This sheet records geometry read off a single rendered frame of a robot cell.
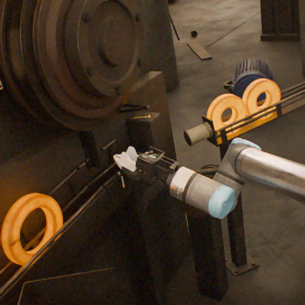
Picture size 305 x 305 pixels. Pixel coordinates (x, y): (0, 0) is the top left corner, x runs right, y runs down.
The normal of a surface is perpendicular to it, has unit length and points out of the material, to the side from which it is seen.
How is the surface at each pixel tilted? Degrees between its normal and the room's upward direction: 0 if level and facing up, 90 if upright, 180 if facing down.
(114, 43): 90
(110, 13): 90
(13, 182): 90
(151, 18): 90
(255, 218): 0
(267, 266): 0
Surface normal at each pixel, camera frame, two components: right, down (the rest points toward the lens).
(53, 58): -0.10, 0.40
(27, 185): 0.84, 0.11
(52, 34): -0.11, 0.15
